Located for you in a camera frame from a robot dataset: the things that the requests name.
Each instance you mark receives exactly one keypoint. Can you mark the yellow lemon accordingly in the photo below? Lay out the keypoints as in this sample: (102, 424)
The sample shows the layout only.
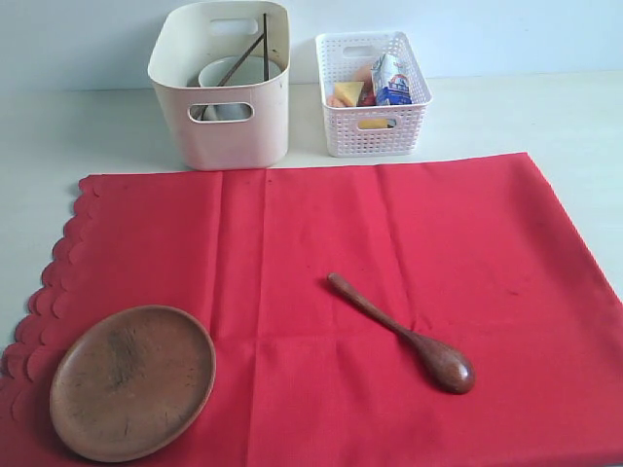
(373, 124)

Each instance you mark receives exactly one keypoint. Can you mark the orange fried chicken piece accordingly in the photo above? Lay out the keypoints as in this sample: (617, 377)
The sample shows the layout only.
(334, 101)

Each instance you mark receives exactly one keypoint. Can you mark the yellow cheese wedge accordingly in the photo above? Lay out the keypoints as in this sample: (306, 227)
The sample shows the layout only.
(348, 93)

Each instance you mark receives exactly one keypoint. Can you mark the red sausage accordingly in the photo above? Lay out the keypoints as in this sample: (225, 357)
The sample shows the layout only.
(367, 96)

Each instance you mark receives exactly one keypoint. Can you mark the brown egg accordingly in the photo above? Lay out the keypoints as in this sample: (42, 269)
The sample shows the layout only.
(363, 74)

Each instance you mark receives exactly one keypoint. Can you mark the white ceramic bowl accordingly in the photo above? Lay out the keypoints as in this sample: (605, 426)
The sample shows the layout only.
(250, 72)

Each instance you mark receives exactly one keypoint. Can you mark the blue white milk carton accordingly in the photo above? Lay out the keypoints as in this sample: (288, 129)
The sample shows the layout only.
(391, 84)

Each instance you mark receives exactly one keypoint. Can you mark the brown chopstick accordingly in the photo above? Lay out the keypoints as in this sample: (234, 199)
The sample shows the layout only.
(241, 59)
(266, 65)

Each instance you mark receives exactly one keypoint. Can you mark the dark wooden spoon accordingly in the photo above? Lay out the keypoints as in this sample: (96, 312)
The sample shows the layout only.
(446, 366)

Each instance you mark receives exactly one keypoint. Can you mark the white perforated plastic basket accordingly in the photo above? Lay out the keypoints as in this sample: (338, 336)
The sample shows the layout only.
(338, 56)

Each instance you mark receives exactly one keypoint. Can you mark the red scalloped cloth mat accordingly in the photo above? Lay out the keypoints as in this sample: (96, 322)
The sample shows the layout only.
(478, 254)

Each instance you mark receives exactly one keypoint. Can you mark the cream plastic tub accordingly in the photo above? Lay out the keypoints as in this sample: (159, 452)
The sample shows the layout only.
(192, 37)

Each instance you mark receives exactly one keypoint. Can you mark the brown wooden plate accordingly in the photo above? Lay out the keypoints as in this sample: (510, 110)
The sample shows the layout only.
(132, 383)

